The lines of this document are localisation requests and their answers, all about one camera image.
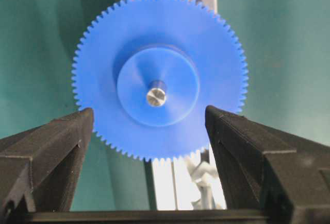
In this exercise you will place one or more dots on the silver aluminium extrusion bar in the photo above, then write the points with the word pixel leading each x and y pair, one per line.
pixel 169 183

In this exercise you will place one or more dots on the steel shaft with clear mount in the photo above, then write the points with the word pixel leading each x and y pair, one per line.
pixel 157 93

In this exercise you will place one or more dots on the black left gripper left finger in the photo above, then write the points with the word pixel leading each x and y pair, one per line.
pixel 40 167

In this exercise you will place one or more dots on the large blue plastic gear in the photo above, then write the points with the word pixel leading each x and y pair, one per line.
pixel 133 42

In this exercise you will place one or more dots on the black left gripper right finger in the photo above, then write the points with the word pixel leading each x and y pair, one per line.
pixel 284 176

